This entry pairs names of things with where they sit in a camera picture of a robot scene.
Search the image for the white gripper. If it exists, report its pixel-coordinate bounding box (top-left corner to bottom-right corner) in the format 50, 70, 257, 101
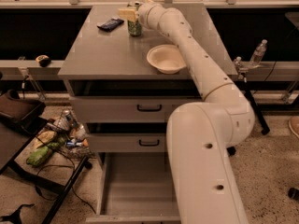
118, 0, 164, 29

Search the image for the green soda can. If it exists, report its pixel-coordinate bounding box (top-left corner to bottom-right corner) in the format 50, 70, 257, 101
126, 1, 143, 37

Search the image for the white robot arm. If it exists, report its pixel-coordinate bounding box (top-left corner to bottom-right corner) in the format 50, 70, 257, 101
119, 0, 255, 224

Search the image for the grey drawer cabinet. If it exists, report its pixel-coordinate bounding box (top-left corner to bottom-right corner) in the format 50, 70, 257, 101
57, 3, 238, 161

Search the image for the grey top drawer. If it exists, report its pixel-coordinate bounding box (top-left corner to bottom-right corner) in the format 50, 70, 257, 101
70, 79, 201, 123

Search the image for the grey drawer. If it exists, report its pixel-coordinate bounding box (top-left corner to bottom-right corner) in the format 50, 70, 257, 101
70, 79, 201, 123
86, 152, 180, 224
87, 122, 166, 153

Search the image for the grey middle drawer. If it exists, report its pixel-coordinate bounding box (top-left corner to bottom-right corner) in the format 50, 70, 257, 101
87, 122, 166, 153

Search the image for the grey bottom drawer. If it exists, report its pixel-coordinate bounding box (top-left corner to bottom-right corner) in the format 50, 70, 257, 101
86, 152, 180, 224

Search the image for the white paper bowl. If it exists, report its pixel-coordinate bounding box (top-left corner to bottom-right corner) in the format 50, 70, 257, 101
147, 44, 186, 74

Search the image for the small black round device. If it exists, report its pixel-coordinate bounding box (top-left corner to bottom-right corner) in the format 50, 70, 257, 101
36, 55, 51, 68

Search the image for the black tripod stand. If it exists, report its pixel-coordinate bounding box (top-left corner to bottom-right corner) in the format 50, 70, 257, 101
234, 57, 270, 135

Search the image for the clear plastic water bottle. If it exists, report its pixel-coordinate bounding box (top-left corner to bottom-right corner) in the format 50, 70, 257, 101
249, 39, 267, 68

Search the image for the dark brown bag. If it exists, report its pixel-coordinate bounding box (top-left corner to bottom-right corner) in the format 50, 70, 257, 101
0, 90, 46, 133

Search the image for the green chip bag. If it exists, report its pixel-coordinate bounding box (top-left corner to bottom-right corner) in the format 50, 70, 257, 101
26, 135, 66, 167

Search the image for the dark side table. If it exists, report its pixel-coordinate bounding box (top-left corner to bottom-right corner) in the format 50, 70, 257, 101
0, 118, 93, 224

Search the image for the tan shoe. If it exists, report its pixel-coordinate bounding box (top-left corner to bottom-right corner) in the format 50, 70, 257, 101
289, 116, 299, 138

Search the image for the wire basket of snacks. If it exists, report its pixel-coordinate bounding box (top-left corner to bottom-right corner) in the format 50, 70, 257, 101
33, 109, 93, 159

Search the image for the black power adapter with cable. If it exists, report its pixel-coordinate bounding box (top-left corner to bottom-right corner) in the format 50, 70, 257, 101
227, 147, 236, 156

